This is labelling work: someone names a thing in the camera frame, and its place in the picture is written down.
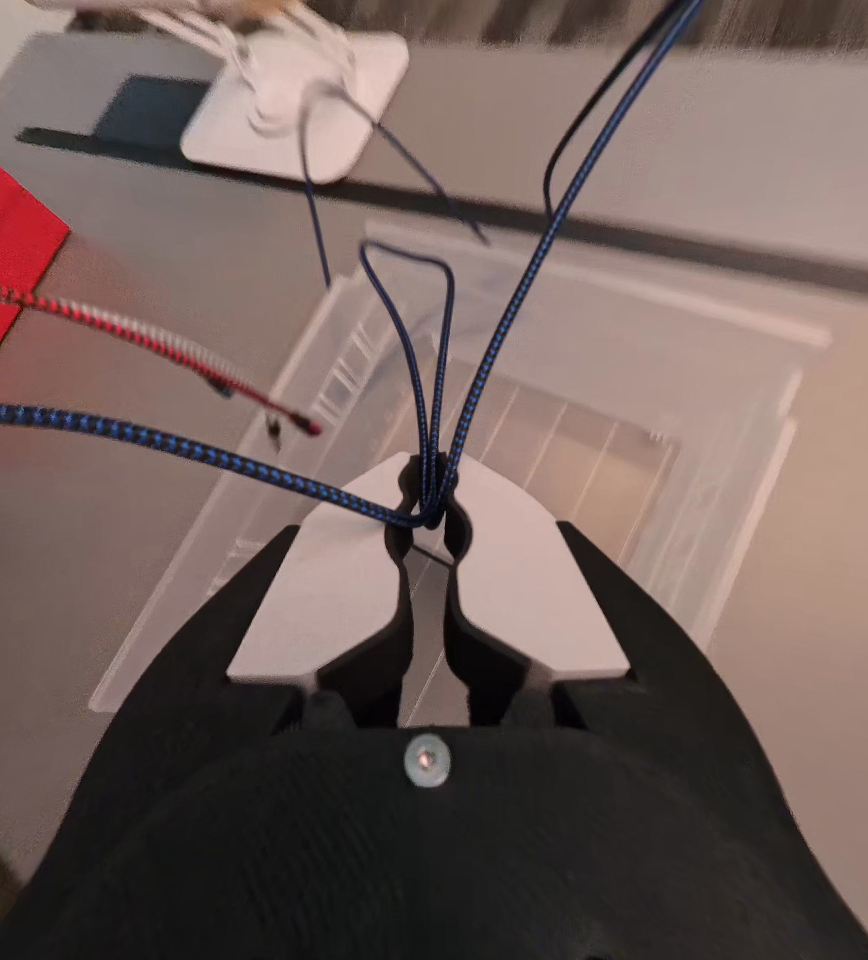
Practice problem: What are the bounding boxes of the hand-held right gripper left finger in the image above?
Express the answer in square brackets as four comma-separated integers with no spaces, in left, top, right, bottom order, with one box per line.
[226,452,415,681]

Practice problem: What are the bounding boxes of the blue braided multi-plug cable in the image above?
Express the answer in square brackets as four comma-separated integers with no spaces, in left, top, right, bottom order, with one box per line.
[0,0,705,567]

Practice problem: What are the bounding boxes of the clear plastic bin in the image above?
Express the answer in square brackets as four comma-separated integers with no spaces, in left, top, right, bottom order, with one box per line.
[89,217,832,714]

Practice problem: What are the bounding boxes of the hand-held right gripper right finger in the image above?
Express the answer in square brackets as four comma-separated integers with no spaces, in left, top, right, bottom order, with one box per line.
[443,452,631,681]

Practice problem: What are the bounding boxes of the white tablet stand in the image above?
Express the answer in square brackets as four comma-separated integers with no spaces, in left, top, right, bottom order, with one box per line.
[179,0,411,185]

